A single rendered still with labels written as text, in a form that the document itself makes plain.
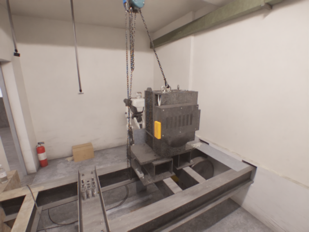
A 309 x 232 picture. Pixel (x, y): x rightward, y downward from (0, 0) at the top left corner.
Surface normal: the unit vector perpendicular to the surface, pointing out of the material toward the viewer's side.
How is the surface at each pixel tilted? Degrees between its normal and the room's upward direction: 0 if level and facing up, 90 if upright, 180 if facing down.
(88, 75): 90
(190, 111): 90
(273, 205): 90
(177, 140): 90
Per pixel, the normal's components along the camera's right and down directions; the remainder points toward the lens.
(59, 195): 0.46, 0.22
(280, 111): -0.89, 0.11
